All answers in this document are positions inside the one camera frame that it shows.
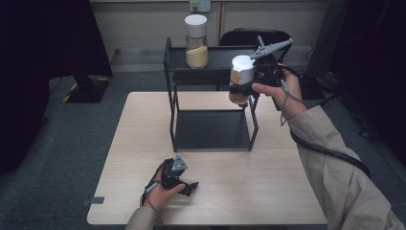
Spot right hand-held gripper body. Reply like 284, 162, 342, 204
250, 37, 294, 88

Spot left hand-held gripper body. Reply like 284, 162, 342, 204
161, 153, 190, 190

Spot jar of brown powder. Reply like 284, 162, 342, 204
228, 55, 257, 105

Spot black two-tier metal rack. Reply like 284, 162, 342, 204
162, 34, 272, 153

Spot jar of pale powder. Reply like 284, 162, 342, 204
184, 13, 210, 70

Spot person's left hand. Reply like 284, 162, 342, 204
143, 172, 186, 211

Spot person's right hand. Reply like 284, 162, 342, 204
252, 69, 308, 122

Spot black chair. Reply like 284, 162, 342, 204
219, 28, 293, 92

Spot black stand base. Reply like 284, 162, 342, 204
61, 75, 113, 104
300, 75, 327, 101

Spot dark grey upright panel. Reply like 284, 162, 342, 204
305, 0, 350, 80

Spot grey tape strip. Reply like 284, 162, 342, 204
80, 196, 105, 207

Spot dark curtain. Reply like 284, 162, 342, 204
0, 0, 113, 175
331, 0, 406, 159

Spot grey right gripper cable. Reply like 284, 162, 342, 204
279, 80, 307, 127

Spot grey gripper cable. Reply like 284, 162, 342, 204
279, 80, 307, 127
145, 181, 164, 225

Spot grey left gripper cable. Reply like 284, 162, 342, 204
145, 181, 164, 225

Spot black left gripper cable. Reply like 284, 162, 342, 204
140, 158, 169, 207

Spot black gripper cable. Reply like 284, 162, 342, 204
277, 63, 372, 180
140, 158, 169, 207

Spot black floor cables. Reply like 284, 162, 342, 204
319, 90, 381, 139

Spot white wall socket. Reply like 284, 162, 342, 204
189, 0, 213, 13

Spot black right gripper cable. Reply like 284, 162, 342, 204
277, 63, 372, 180

